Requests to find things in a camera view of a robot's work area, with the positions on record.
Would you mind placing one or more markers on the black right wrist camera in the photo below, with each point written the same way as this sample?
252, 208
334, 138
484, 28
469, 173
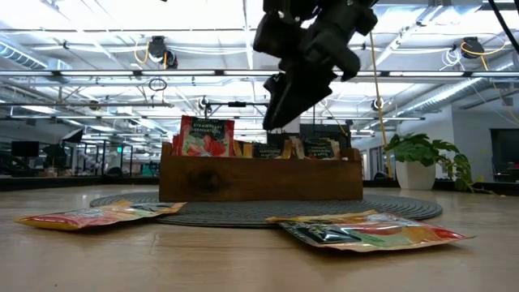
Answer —
275, 36

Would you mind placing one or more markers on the black cabinet box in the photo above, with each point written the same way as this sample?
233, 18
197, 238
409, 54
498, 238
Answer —
277, 138

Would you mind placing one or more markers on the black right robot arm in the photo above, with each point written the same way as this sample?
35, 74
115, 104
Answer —
324, 10

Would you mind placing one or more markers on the black table edge frame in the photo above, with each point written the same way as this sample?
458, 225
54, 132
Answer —
61, 182

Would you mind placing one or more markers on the black background rig frame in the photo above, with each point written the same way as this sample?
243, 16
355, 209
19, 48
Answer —
237, 104

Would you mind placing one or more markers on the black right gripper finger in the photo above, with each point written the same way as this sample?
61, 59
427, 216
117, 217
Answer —
308, 97
273, 97

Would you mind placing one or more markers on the wooden three-compartment tea box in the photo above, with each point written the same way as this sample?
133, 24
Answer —
259, 180

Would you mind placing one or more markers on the black desk monitor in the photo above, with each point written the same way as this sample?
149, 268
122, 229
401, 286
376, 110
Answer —
25, 149

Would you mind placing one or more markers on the white square column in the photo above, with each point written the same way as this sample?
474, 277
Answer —
292, 125

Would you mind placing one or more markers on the silver ventilation duct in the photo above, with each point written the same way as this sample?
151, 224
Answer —
446, 95

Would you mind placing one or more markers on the green plant in white pot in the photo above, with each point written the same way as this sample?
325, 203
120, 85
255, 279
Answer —
417, 176

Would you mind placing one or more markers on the large black monitor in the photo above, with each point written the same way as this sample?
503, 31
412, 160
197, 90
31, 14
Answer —
328, 130

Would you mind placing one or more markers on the brown vanilla tea packet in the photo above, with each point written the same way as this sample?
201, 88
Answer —
299, 149
320, 148

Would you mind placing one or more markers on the grey round woven placemat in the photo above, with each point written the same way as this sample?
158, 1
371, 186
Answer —
251, 213

